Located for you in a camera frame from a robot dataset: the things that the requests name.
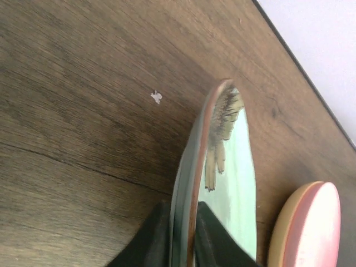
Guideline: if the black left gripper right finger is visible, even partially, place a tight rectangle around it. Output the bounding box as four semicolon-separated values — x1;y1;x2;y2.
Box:
194;201;259;267

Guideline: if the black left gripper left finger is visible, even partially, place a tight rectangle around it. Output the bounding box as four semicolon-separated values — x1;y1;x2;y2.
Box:
107;202;170;267

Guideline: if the light teal plate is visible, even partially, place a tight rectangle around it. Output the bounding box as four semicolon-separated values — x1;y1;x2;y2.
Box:
169;79;257;266

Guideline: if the pink plate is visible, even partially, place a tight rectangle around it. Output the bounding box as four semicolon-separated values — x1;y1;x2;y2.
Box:
282;182;341;266

